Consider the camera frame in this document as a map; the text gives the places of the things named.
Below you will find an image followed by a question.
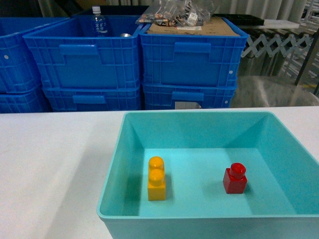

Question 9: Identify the white folding barrier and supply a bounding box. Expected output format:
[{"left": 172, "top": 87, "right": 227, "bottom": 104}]
[{"left": 241, "top": 33, "right": 314, "bottom": 58}]

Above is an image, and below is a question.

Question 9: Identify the brown cardboard sheet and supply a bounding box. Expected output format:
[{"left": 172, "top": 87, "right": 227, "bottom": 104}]
[{"left": 146, "top": 17, "right": 240, "bottom": 36}]

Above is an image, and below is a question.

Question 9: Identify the blue crate upper right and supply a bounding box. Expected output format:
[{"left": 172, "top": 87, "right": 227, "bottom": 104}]
[{"left": 140, "top": 17, "right": 248, "bottom": 87}]

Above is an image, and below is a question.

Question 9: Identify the red toy block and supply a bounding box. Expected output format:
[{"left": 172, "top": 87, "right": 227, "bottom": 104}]
[{"left": 223, "top": 162, "right": 248, "bottom": 194}]

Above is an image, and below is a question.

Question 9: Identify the yellow toy block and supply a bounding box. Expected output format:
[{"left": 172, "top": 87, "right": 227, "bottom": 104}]
[{"left": 148, "top": 156, "right": 166, "bottom": 201}]

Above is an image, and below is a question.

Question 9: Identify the clear water bottle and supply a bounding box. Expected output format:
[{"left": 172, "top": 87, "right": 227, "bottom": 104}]
[{"left": 91, "top": 6, "right": 109, "bottom": 37}]

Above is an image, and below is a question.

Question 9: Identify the teal plastic box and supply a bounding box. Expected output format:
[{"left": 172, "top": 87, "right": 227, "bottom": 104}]
[{"left": 97, "top": 111, "right": 319, "bottom": 239}]

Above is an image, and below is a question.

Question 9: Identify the blue crate lower middle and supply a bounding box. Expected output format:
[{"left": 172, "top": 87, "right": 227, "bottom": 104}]
[{"left": 42, "top": 87, "right": 141, "bottom": 112}]

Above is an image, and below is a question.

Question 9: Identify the blue crate upper left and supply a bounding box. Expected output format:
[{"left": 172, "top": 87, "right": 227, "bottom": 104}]
[{"left": 0, "top": 17, "right": 67, "bottom": 94}]

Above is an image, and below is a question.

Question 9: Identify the silver metal can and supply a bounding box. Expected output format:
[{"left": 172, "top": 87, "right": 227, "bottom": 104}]
[{"left": 120, "top": 33, "right": 131, "bottom": 37}]

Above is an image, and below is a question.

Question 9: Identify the blue crate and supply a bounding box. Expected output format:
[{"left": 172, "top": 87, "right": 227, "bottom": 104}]
[
  {"left": 0, "top": 17, "right": 67, "bottom": 94},
  {"left": 142, "top": 83, "right": 237, "bottom": 110},
  {"left": 42, "top": 87, "right": 141, "bottom": 112},
  {"left": 23, "top": 15, "right": 141, "bottom": 89},
  {"left": 0, "top": 87, "right": 52, "bottom": 114},
  {"left": 140, "top": 17, "right": 248, "bottom": 87}
]

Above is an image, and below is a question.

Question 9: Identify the blue crate upper middle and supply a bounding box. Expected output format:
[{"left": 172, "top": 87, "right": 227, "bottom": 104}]
[{"left": 23, "top": 15, "right": 141, "bottom": 89}]

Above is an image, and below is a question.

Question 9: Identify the clear bag of parts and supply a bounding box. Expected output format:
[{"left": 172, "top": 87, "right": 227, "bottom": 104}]
[{"left": 136, "top": 0, "right": 218, "bottom": 27}]

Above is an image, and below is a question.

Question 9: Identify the blue crate lower right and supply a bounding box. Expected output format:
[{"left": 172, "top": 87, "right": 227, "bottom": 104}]
[{"left": 142, "top": 83, "right": 237, "bottom": 110}]

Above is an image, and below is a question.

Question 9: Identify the blue crate lower left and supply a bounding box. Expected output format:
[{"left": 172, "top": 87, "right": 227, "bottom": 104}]
[{"left": 0, "top": 87, "right": 52, "bottom": 114}]

